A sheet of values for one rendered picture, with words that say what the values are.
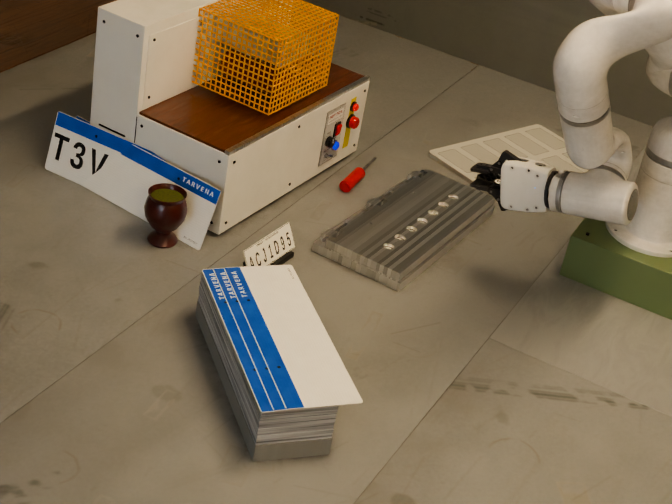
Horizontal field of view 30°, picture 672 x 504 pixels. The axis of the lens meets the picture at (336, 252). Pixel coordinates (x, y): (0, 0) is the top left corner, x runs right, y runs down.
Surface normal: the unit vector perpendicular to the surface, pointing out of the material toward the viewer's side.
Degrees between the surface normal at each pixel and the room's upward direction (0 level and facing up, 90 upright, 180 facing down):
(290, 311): 0
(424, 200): 0
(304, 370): 0
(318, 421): 90
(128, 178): 69
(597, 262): 90
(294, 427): 90
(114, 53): 90
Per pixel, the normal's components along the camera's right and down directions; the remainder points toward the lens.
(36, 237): 0.16, -0.84
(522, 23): -0.47, 0.40
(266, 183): 0.84, 0.40
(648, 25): -0.12, 0.76
